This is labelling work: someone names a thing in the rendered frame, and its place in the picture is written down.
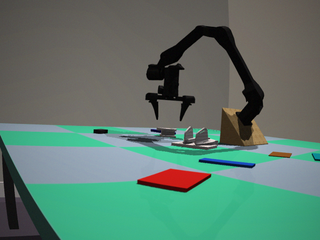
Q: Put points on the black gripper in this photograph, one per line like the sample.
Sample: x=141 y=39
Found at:
x=170 y=89

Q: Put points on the teal square plate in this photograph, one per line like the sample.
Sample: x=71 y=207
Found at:
x=316 y=156

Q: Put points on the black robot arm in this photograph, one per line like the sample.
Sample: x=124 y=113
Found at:
x=223 y=35

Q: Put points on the red flat square plate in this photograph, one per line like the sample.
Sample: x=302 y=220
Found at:
x=174 y=179

